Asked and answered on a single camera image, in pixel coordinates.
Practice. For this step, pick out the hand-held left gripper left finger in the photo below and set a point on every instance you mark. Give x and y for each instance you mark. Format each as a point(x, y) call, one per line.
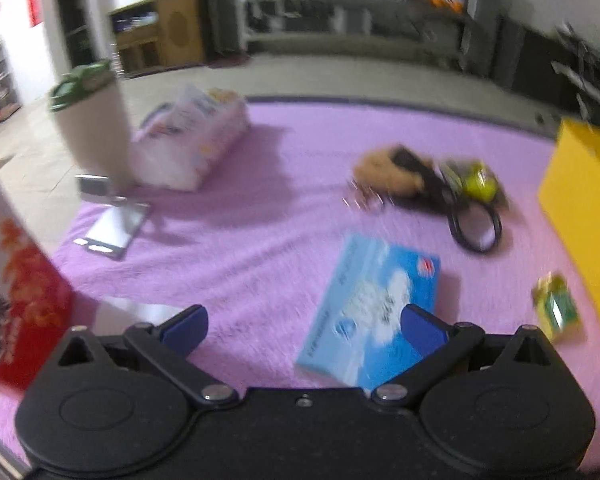
point(185, 327)

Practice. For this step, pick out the cartoon printed tissue pack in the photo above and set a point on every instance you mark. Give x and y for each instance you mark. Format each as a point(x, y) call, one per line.
point(190, 145)

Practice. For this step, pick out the orange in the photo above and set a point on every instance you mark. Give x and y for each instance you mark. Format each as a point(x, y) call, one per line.
point(456, 6)
point(439, 2)

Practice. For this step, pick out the yellow plastic basket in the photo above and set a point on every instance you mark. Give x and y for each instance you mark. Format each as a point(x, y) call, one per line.
point(585, 200)

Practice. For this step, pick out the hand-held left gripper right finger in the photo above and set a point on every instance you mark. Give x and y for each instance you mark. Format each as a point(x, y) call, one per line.
point(422, 332)

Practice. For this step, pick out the silver phone stand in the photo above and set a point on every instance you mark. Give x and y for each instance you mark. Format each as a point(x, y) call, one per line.
point(117, 227)

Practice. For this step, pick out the brown plush toy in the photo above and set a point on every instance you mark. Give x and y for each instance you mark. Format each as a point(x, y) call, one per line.
point(382, 170)

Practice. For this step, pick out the blue medicine box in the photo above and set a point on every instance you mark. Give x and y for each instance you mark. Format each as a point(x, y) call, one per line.
point(365, 300)

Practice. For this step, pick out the small yellow green container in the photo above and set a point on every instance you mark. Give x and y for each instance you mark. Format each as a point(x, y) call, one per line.
point(475, 182)

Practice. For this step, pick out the white cup with green lid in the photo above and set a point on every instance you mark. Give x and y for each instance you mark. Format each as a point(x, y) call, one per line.
point(97, 130)

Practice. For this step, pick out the grey television stand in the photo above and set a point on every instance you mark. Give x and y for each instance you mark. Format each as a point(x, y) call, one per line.
point(360, 7)

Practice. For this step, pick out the wooden cabinet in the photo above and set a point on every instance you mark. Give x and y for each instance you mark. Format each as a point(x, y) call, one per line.
point(175, 30)

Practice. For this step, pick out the black low cabinet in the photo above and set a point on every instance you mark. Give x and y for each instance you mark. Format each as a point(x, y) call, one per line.
point(525, 55)

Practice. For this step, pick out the purple fuzzy table cloth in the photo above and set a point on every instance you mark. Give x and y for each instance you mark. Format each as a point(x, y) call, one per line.
point(260, 200)

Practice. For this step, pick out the grey tower speaker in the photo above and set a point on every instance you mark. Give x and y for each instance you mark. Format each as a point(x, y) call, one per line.
point(225, 10)
point(480, 20)

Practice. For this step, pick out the red printed box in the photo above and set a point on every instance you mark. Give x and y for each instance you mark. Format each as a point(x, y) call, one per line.
point(25, 285)

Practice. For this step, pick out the small green yellow packet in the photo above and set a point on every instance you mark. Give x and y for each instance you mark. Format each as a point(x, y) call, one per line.
point(557, 307)

